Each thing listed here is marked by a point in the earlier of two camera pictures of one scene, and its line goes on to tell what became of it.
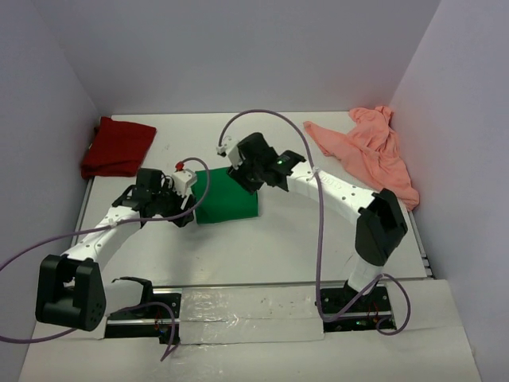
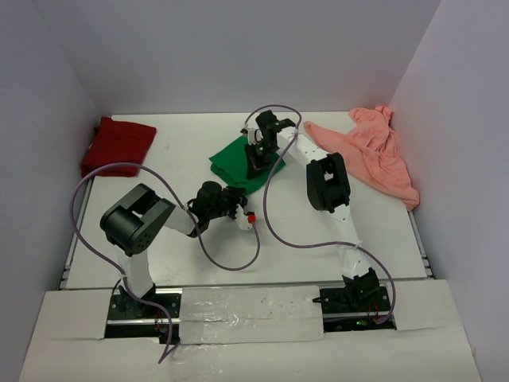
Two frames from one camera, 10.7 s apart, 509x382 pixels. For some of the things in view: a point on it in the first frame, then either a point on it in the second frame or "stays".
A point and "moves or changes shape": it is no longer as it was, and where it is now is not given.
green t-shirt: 227,199 moves or changes shape
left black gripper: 188,205 -> 235,194
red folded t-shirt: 117,149 stays
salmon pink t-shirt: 370,150 stays
